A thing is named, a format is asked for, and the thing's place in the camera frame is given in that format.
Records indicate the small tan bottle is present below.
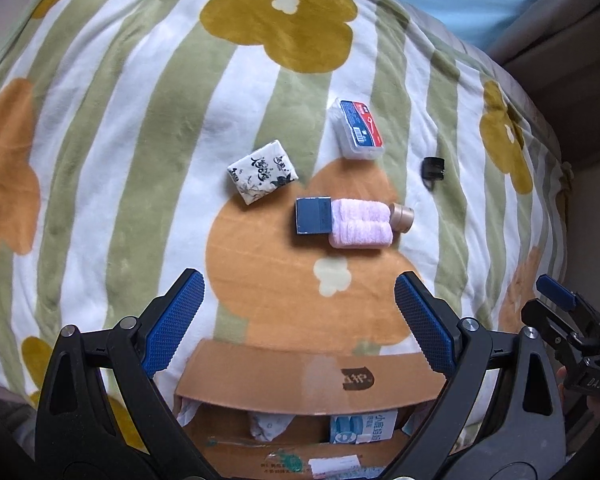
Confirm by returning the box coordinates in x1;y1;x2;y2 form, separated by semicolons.
389;203;415;233

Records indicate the pink towel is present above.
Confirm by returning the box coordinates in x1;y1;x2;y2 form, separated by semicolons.
329;198;393;249

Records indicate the small black cylinder cap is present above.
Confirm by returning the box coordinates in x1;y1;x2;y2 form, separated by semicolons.
420;156;445;182

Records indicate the dark blue small box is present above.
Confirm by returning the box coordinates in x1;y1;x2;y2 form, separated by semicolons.
294;197;332;235

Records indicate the white patterned tissue pack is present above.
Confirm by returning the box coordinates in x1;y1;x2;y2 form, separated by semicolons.
226;140;299;205

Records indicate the dental floss plastic box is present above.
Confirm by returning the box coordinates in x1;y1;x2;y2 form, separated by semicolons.
329;99;385;160

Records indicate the light blue white carton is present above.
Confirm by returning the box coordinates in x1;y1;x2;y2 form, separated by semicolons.
329;410;399;444

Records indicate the brown cardboard box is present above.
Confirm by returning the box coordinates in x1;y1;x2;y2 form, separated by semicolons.
175;340;444;479

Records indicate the white crumpled packet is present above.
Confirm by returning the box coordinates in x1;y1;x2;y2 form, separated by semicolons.
248;412;294;442

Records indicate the floral striped fleece blanket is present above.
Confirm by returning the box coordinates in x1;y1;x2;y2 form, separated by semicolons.
0;0;577;453

